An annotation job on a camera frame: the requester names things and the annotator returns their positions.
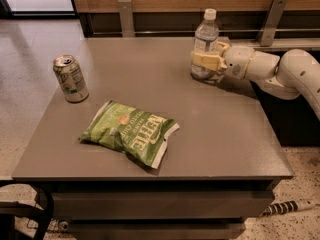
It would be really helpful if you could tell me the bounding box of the striped black white cable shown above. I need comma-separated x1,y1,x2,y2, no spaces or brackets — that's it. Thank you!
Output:
259,198,320,218

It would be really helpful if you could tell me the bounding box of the green kettle chips bag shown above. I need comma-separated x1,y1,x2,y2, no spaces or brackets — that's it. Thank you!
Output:
79,101,180,169

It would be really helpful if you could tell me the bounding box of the grey table drawer unit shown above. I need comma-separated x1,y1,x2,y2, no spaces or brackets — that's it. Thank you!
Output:
13,38,292,240

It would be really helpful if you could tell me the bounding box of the right metal bracket post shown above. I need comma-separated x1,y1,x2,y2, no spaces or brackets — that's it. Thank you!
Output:
256,0,288,47

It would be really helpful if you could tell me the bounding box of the black chair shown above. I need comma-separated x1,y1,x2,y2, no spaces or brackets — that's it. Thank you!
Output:
0,184,54,240

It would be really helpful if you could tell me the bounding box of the clear plastic water bottle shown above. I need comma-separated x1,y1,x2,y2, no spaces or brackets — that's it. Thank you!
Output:
190,8,219,80

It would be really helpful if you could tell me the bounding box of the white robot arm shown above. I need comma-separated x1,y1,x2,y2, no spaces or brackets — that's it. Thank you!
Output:
191,42,320,120

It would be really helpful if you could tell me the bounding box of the green white soda can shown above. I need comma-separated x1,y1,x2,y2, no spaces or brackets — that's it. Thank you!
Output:
53,55,89,103

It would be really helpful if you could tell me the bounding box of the metal bracket post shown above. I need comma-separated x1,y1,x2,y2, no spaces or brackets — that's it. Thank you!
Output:
256,0,288,47
118,0,135,37

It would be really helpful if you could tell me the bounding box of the left metal bracket post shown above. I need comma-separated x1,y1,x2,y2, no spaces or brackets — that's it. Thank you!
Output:
118,0,135,37

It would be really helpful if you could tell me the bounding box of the wooden wall counter panel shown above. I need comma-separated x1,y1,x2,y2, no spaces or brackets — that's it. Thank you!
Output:
73,0,320,39

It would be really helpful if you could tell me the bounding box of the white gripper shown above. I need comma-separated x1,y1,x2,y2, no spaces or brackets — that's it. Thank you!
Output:
192,41,254,79

